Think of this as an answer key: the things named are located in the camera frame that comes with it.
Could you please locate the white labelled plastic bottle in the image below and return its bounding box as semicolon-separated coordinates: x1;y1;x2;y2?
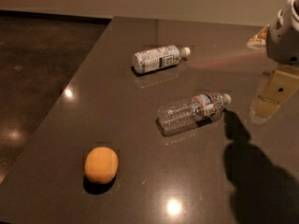
133;45;191;75

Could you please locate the clear plastic water bottle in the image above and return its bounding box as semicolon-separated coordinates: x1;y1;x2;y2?
157;92;232;136

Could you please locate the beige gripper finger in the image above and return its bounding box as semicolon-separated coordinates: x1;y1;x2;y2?
247;24;270;49
249;64;299;124

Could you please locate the orange fruit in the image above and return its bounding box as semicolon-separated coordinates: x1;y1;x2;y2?
84;147;119;184

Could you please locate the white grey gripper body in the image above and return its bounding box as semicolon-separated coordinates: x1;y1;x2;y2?
266;0;299;65

